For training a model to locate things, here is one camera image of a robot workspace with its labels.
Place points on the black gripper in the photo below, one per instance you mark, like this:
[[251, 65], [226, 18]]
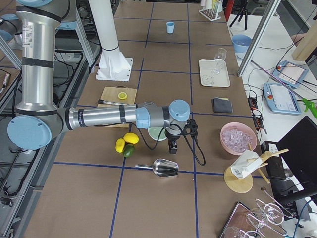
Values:
[[172, 136]]

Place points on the mint green bowl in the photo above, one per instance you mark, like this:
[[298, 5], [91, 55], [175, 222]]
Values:
[[157, 133]]

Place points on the light blue plastic cup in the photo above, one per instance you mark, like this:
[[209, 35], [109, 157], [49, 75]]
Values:
[[170, 27]]

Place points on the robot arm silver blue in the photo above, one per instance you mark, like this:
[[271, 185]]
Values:
[[38, 120]]

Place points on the metal ice scoop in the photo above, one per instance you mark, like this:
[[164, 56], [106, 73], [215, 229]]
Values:
[[162, 167]]

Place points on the pink bowl with ice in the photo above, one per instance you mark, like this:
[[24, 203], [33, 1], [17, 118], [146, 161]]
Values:
[[236, 138]]

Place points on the large blue bowl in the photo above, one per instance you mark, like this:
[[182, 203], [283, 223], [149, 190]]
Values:
[[241, 43]]

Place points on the yellow lemon upper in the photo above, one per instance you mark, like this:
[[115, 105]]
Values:
[[131, 138]]

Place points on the yellow lemon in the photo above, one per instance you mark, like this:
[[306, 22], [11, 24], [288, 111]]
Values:
[[120, 144], [131, 138]]

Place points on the green lime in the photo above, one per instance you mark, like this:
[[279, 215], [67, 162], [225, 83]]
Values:
[[128, 150]]

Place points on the yellow lemon lower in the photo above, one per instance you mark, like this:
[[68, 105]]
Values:
[[120, 144]]

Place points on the dark grey folded cloth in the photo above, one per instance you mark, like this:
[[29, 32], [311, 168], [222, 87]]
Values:
[[221, 105]]

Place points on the half lemon slice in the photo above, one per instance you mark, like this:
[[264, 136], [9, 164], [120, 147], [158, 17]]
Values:
[[122, 95]]

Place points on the wooden cutting board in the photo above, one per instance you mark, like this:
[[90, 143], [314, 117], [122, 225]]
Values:
[[110, 94]]

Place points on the wooden stand with round base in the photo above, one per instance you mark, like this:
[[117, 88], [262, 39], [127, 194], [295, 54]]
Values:
[[244, 185]]

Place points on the white carton box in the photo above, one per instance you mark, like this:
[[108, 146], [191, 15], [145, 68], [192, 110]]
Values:
[[246, 163]]

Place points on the cream bear tray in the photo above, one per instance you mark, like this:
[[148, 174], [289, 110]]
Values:
[[208, 79]]

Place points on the clear wine glass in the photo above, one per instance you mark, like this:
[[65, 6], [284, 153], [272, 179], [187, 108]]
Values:
[[219, 58]]

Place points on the blue teach pendant near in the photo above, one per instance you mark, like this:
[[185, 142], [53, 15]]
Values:
[[280, 100]]

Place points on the blue teach pendant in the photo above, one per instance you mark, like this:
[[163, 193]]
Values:
[[280, 100], [290, 73]]

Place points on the upturned wine glasses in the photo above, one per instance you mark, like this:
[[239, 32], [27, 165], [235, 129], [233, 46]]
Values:
[[264, 221]]

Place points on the black laptop monitor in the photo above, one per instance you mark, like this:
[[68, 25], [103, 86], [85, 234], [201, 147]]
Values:
[[301, 158]]

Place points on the blue teach pendant far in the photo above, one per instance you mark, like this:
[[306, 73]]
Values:
[[290, 73]]

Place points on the red cylinder bottle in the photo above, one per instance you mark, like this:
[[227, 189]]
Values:
[[228, 9]]

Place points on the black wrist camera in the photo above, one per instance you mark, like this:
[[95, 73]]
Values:
[[191, 128]]

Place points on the metal handled knife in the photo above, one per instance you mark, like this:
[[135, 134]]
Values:
[[100, 101]]

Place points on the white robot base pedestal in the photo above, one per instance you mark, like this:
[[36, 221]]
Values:
[[113, 65]]

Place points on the white wire cup rack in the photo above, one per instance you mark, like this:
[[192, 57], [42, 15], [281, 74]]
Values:
[[211, 9]]

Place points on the black camera tripod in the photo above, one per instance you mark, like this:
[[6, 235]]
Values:
[[243, 13]]

